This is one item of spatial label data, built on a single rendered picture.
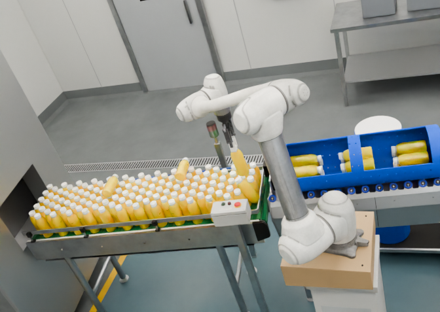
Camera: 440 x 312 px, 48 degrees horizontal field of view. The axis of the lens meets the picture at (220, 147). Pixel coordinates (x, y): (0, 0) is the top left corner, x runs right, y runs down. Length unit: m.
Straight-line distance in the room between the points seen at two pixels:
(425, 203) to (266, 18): 3.72
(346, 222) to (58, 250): 2.02
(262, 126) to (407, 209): 1.33
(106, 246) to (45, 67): 4.70
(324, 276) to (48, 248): 1.94
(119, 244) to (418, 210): 1.81
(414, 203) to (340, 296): 0.77
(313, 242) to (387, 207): 0.91
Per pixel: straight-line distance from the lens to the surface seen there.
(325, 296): 2.45
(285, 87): 1.92
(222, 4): 6.15
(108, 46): 7.03
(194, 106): 2.30
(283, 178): 1.96
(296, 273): 2.31
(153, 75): 6.89
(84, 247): 3.39
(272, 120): 1.86
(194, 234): 3.02
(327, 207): 2.16
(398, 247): 3.65
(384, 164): 2.99
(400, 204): 2.91
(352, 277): 2.28
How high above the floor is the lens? 2.82
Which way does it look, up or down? 32 degrees down
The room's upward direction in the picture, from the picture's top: 18 degrees counter-clockwise
